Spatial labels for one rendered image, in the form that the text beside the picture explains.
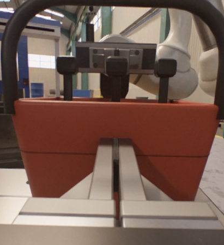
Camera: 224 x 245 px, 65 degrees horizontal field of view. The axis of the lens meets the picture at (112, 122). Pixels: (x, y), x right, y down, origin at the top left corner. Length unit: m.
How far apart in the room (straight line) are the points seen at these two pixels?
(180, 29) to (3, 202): 0.52
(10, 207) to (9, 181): 0.07
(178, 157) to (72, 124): 0.10
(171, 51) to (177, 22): 0.09
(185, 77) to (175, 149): 0.35
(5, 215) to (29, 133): 0.10
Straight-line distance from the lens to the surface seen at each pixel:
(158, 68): 0.21
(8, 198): 0.27
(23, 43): 5.58
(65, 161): 0.17
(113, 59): 0.19
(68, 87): 0.21
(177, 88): 0.49
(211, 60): 0.77
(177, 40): 0.53
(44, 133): 0.17
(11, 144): 1.29
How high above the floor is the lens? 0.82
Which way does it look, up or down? 9 degrees down
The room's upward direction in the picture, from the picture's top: 2 degrees clockwise
